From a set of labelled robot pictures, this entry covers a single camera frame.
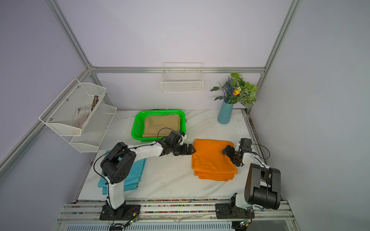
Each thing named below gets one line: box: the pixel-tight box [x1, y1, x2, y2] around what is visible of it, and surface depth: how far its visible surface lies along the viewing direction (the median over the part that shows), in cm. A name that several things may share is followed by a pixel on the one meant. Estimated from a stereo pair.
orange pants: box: [192, 139, 238, 182], surface depth 88 cm
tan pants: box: [142, 114, 181, 138], surface depth 109 cm
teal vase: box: [217, 100, 234, 125], surface depth 110 cm
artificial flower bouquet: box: [210, 73, 258, 108], surface depth 90 cm
